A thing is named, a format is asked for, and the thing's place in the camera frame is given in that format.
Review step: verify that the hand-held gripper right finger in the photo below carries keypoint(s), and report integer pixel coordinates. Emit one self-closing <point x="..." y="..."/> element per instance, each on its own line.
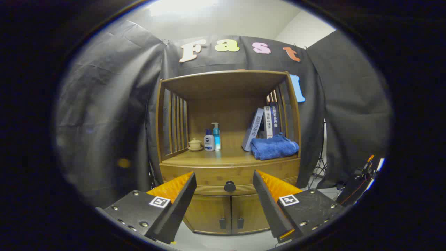
<point x="270" y="205"/>

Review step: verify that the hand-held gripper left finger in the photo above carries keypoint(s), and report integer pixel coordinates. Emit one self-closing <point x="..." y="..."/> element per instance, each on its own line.
<point x="177" y="212"/>

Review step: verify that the wooden drawer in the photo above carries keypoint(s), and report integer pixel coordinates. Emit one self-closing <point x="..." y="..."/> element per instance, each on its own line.
<point x="223" y="176"/>

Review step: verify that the wooden cabinet door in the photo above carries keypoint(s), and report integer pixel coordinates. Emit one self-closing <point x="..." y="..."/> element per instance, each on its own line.
<point x="247" y="212"/>
<point x="209" y="212"/>

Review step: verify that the wooden countertop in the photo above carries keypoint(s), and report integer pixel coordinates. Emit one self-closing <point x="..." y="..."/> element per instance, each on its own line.
<point x="226" y="157"/>

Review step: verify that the wooden cabinet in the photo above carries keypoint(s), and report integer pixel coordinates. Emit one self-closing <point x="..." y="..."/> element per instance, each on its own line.
<point x="226" y="115"/>

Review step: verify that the blue folded towel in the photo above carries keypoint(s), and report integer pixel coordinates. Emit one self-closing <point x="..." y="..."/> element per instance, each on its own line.
<point x="273" y="148"/>

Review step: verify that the black tripod stand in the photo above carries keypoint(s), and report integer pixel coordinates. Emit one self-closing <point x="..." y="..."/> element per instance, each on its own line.
<point x="318" y="169"/>

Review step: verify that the beige lidded teacup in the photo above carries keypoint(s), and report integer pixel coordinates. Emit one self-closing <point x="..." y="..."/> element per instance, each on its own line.
<point x="195" y="143"/>

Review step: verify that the white bottle with blue cap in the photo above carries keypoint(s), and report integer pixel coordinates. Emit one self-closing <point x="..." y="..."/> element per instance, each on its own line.
<point x="209" y="143"/>

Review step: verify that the pale purple book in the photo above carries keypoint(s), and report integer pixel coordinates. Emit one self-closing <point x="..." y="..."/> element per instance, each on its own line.
<point x="253" y="129"/>

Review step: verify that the blue pump bottle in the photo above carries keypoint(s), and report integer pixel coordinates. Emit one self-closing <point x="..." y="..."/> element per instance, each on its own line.
<point x="217" y="139"/>

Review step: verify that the white book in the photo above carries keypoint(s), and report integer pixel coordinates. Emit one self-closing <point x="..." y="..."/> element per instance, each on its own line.
<point x="268" y="122"/>

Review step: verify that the dark blue book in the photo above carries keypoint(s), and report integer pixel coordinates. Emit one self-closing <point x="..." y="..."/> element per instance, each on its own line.
<point x="275" y="118"/>

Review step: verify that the black backdrop cloth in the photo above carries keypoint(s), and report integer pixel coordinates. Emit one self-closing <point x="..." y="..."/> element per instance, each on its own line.
<point x="104" y="104"/>

